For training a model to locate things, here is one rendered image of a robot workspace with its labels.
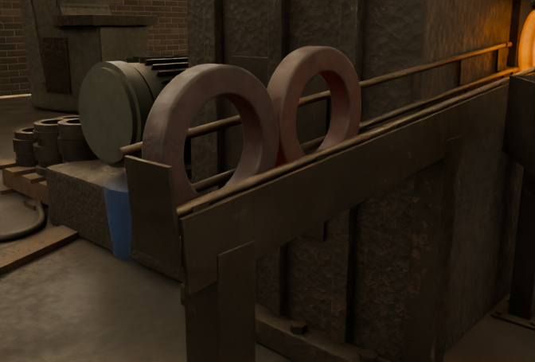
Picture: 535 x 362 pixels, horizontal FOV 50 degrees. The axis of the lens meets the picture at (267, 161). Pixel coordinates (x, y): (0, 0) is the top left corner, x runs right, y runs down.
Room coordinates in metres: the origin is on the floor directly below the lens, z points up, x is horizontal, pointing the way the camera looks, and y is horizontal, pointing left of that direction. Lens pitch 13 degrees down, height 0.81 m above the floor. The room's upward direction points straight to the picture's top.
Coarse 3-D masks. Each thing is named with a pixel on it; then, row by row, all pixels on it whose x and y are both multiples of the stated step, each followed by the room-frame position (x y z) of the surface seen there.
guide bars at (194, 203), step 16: (464, 96) 1.05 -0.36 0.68; (416, 112) 0.92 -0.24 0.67; (432, 112) 0.95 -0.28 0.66; (384, 128) 0.84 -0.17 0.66; (336, 144) 0.75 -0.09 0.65; (352, 144) 0.77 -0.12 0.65; (304, 160) 0.70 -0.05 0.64; (320, 160) 0.72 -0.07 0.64; (256, 176) 0.64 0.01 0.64; (272, 176) 0.65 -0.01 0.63; (224, 192) 0.59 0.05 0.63; (240, 192) 0.61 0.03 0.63; (192, 208) 0.56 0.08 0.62
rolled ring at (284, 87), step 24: (312, 48) 0.75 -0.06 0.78; (288, 72) 0.71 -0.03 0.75; (312, 72) 0.74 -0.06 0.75; (336, 72) 0.78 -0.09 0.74; (288, 96) 0.70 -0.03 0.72; (336, 96) 0.82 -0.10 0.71; (360, 96) 0.82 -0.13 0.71; (288, 120) 0.70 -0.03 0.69; (336, 120) 0.82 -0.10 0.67; (360, 120) 0.83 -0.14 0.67; (288, 144) 0.70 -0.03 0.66
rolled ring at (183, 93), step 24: (192, 72) 0.61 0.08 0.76; (216, 72) 0.61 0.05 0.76; (240, 72) 0.64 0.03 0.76; (168, 96) 0.58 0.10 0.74; (192, 96) 0.59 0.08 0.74; (216, 96) 0.62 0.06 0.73; (240, 96) 0.64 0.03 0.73; (264, 96) 0.67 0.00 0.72; (168, 120) 0.57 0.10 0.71; (264, 120) 0.67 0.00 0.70; (144, 144) 0.57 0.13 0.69; (168, 144) 0.56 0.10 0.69; (264, 144) 0.67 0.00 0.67; (240, 168) 0.67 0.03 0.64; (264, 168) 0.67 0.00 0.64; (192, 192) 0.59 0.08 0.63
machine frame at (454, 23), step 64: (192, 0) 1.58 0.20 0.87; (256, 0) 1.42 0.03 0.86; (320, 0) 1.29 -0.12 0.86; (384, 0) 1.19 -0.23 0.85; (448, 0) 1.20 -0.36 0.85; (512, 0) 1.46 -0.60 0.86; (192, 64) 1.58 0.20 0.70; (256, 64) 1.41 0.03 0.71; (384, 64) 1.18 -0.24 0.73; (448, 64) 1.21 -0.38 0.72; (512, 64) 1.51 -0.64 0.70; (320, 128) 1.28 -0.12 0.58; (384, 192) 1.17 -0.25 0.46; (512, 192) 1.57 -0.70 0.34; (320, 256) 1.28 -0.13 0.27; (384, 256) 1.17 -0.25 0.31; (512, 256) 1.61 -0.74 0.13; (256, 320) 1.34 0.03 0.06; (320, 320) 1.28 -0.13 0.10; (384, 320) 1.16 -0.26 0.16; (448, 320) 1.29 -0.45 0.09
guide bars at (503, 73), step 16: (496, 48) 1.37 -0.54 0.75; (432, 64) 1.13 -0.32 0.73; (464, 64) 1.25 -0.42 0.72; (496, 64) 1.39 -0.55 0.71; (368, 80) 0.96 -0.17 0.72; (384, 80) 0.99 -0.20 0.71; (416, 80) 1.09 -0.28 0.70; (480, 80) 1.26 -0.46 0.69; (320, 96) 0.86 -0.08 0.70; (416, 96) 1.09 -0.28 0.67; (432, 96) 1.10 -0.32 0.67; (448, 96) 1.15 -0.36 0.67; (400, 112) 1.00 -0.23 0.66; (192, 128) 0.68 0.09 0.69; (208, 128) 0.69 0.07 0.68; (224, 128) 0.71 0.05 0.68; (304, 144) 0.80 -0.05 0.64; (320, 144) 0.82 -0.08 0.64; (224, 176) 0.68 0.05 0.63
